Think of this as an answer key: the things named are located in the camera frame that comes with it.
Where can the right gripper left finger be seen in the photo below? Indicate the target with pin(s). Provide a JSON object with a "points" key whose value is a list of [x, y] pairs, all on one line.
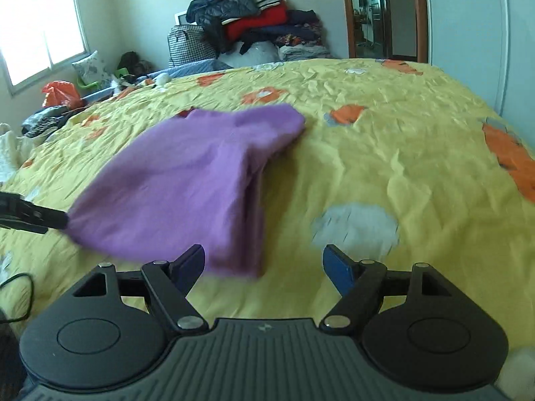
{"points": [[112, 326]]}

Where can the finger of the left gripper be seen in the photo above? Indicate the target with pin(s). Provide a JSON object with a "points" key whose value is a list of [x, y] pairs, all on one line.
{"points": [[19, 214]]}

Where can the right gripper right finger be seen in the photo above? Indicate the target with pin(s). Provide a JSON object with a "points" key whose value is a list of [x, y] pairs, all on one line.
{"points": [[417, 328]]}

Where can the purple knit sweater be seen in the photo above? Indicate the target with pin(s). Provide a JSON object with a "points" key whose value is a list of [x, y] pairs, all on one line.
{"points": [[191, 179]]}

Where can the dark striped clothes heap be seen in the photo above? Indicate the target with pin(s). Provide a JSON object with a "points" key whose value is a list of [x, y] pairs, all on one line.
{"points": [[49, 118]]}

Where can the pile of folded clothes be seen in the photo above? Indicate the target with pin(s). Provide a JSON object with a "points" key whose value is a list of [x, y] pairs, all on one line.
{"points": [[296, 34]]}

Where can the white quilted jacket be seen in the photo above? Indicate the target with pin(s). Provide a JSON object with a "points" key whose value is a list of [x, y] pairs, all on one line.
{"points": [[14, 151]]}

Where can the orange plastic bag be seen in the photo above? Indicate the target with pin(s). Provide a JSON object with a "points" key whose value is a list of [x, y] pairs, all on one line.
{"points": [[61, 93]]}

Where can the yellow patterned quilt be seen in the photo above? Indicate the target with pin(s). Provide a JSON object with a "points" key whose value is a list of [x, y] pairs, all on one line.
{"points": [[398, 162]]}

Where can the floral white pillow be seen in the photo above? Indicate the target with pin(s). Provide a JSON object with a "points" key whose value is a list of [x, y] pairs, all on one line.
{"points": [[93, 69]]}

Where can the green plastic stool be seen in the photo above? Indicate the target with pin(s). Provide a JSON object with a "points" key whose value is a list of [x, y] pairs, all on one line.
{"points": [[118, 75]]}

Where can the window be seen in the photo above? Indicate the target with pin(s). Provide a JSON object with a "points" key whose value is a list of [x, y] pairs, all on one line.
{"points": [[38, 36]]}

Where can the white fluffy ball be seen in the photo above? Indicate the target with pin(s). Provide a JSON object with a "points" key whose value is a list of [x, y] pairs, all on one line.
{"points": [[162, 79]]}

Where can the checkered black white bag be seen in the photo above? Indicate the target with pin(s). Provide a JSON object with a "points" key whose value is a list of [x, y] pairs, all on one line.
{"points": [[188, 43]]}

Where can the brown wooden door frame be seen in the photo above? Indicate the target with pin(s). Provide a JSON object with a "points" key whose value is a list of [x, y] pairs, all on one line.
{"points": [[388, 29]]}

